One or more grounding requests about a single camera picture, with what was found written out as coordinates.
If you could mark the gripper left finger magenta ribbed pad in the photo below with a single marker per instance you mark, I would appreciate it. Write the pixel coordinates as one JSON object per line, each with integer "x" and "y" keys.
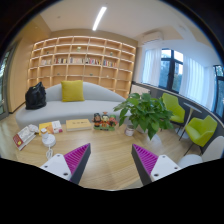
{"x": 71, "y": 165}

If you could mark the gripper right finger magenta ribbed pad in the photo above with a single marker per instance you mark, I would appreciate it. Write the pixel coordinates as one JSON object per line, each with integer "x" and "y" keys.
{"x": 151, "y": 167}

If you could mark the yellow flat book box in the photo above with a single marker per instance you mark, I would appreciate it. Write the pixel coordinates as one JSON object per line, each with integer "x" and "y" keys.
{"x": 78, "y": 124}

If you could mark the yellow and white booklets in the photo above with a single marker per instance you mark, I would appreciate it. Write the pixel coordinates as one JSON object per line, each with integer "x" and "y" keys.
{"x": 53, "y": 127}

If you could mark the round white side table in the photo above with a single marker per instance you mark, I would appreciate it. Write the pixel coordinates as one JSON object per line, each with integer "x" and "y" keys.
{"x": 192, "y": 109}

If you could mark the green potted plant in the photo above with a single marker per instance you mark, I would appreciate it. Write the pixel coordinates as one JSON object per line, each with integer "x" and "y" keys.
{"x": 146, "y": 112}

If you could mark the red white open book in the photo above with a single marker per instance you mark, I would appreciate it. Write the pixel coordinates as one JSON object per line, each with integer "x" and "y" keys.
{"x": 25, "y": 135}

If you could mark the colourful figurine set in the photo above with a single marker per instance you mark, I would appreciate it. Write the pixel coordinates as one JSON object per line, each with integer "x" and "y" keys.
{"x": 104, "y": 122}

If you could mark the lime green chair near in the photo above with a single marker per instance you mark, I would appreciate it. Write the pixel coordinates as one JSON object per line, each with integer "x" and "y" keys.
{"x": 201, "y": 130}

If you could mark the lime green chair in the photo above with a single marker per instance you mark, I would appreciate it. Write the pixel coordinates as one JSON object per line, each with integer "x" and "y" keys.
{"x": 172, "y": 104}
{"x": 201, "y": 130}

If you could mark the lime green chair far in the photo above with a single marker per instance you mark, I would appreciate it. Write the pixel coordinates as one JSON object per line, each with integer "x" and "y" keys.
{"x": 172, "y": 104}

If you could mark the white chair at right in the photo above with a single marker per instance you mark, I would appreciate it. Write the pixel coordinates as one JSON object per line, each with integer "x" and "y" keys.
{"x": 214, "y": 151}

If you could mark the grey curved sofa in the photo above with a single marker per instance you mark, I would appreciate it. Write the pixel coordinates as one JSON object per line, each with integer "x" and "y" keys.
{"x": 97, "y": 99}

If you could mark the yellow cushion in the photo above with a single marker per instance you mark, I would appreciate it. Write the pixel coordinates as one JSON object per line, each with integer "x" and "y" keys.
{"x": 72, "y": 91}

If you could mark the black backpack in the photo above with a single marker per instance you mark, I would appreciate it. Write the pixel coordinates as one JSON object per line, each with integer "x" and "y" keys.
{"x": 35, "y": 97}

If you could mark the white curtain right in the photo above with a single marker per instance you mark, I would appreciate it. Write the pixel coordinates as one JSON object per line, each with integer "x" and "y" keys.
{"x": 198, "y": 82}

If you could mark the white curtain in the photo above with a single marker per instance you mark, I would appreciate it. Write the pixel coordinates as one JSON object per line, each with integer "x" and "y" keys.
{"x": 152, "y": 67}
{"x": 198, "y": 82}

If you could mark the white curtain left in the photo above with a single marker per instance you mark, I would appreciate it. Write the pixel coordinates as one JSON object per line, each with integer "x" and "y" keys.
{"x": 152, "y": 67}

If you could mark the white air conditioner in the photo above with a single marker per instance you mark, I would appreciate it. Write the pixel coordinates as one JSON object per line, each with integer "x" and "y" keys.
{"x": 150, "y": 37}

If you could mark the ceiling light strip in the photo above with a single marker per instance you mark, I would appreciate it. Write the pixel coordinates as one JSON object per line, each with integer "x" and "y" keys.
{"x": 99, "y": 17}

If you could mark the wooden bookshelf wall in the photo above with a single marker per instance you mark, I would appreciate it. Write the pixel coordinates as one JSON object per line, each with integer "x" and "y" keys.
{"x": 100, "y": 61}

